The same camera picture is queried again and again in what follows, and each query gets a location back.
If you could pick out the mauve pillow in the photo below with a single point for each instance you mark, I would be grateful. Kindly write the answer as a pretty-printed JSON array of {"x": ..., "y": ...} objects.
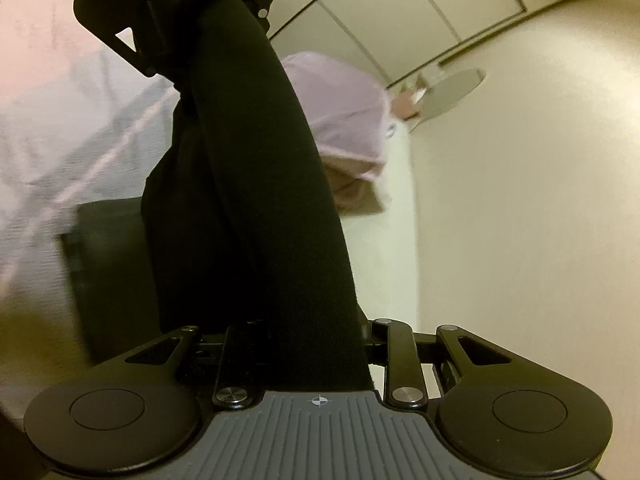
[{"x": 348, "y": 112}]

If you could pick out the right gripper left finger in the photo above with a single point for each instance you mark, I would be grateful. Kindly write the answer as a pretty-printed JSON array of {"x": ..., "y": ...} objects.
[{"x": 223, "y": 363}]

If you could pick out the cream wardrobe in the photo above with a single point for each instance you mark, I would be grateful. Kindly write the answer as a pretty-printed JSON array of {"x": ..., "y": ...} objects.
[{"x": 391, "y": 39}]

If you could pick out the pink grey bedspread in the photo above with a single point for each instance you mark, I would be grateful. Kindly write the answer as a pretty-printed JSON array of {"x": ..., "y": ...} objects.
[{"x": 77, "y": 124}]

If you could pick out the folded dark clothes stack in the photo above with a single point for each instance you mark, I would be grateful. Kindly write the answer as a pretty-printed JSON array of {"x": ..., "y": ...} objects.
[{"x": 110, "y": 277}]

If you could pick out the black zip fleece jacket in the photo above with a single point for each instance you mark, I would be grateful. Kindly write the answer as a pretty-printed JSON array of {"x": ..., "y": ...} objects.
[{"x": 240, "y": 223}]

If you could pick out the round bedside table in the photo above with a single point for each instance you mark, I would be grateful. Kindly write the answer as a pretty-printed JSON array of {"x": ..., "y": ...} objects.
[{"x": 429, "y": 97}]

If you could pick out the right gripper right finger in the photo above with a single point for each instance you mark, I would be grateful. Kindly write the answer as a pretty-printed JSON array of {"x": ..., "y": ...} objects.
[{"x": 394, "y": 346}]

